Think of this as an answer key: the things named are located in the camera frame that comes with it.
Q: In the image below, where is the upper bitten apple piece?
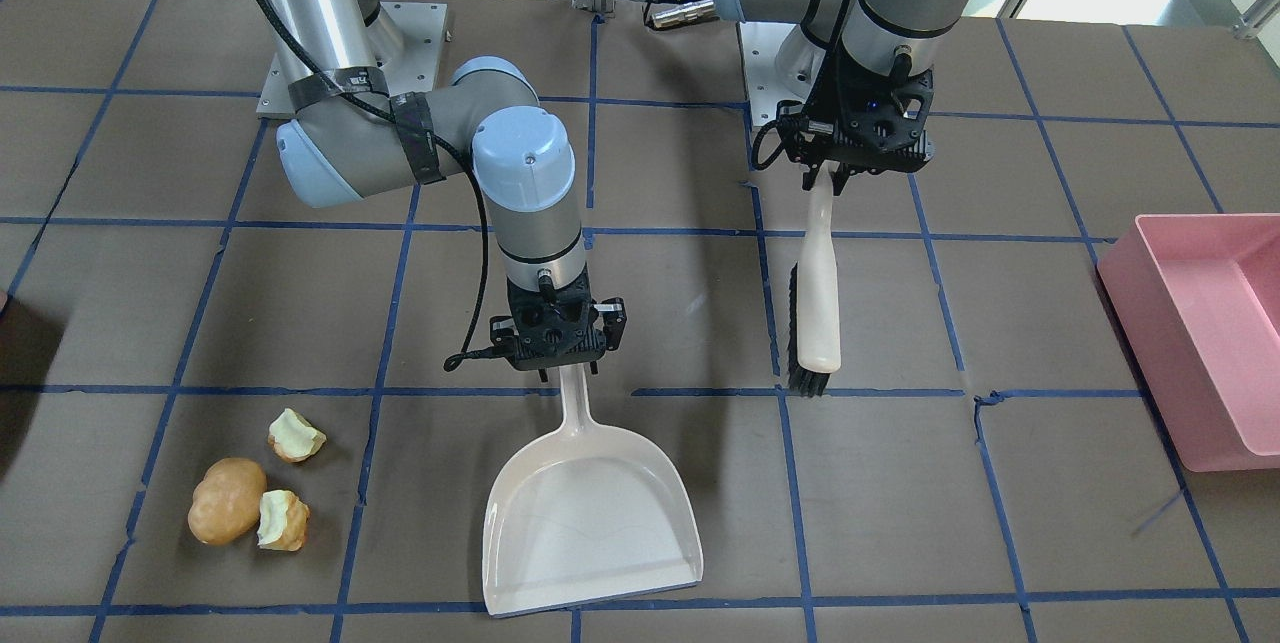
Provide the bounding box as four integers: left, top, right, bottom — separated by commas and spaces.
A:
268, 407, 328, 464

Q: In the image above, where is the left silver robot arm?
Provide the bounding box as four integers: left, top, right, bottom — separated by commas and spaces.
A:
714, 0, 969, 193

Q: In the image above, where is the brown potato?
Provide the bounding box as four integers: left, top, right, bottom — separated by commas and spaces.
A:
187, 457, 268, 546

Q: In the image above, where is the lower bitten apple piece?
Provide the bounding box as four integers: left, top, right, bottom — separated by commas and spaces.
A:
257, 489, 310, 552

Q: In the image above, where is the silver metal cylinder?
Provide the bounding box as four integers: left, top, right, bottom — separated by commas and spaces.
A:
646, 0, 719, 31

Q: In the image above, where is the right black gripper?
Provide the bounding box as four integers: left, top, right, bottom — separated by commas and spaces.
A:
490, 278, 627, 384

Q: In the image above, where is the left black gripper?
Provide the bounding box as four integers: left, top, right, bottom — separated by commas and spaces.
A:
776, 58, 934, 196

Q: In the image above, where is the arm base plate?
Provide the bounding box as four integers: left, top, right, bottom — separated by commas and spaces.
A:
739, 20, 911, 136
256, 0, 448, 120

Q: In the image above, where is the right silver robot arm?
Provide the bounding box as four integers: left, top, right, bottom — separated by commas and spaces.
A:
255, 0, 627, 388

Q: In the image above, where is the pink plastic bin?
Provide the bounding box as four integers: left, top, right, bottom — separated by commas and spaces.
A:
1098, 213, 1279, 473

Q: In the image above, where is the bitten apple piece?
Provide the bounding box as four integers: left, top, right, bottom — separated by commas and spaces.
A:
257, 489, 310, 552
268, 407, 328, 464

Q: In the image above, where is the cream hand brush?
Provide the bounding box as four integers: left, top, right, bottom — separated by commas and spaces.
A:
788, 165, 842, 397

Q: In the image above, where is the cream plastic dustpan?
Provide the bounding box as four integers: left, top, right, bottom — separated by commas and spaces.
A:
481, 364, 705, 617

